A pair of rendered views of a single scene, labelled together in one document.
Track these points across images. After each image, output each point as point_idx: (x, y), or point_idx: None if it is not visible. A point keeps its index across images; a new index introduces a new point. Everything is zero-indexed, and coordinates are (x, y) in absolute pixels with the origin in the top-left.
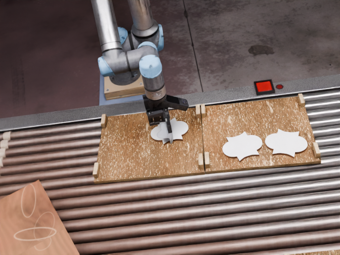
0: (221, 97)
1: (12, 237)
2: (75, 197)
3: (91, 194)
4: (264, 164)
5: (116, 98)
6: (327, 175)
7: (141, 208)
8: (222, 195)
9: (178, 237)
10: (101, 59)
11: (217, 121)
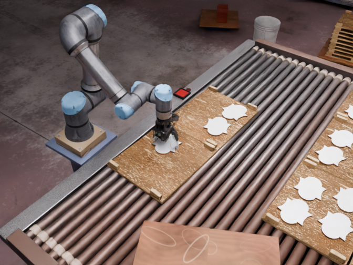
0: None
1: (185, 264)
2: None
3: (165, 213)
4: (239, 128)
5: (87, 152)
6: (267, 116)
7: (209, 194)
8: (239, 155)
9: (250, 191)
10: (122, 105)
11: (185, 123)
